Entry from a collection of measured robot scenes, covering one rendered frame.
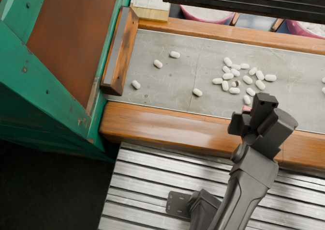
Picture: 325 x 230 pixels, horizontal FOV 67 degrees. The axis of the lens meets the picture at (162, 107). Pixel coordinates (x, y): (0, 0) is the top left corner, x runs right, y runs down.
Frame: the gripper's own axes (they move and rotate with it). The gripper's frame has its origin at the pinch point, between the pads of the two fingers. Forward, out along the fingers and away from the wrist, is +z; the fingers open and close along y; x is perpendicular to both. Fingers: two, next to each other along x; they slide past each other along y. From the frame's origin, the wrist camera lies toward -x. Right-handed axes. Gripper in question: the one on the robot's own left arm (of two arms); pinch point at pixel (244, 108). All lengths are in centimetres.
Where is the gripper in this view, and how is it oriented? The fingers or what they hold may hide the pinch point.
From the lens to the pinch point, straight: 74.4
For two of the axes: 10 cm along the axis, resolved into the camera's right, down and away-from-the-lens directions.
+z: 1.2, -5.1, 8.5
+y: -9.9, -1.6, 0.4
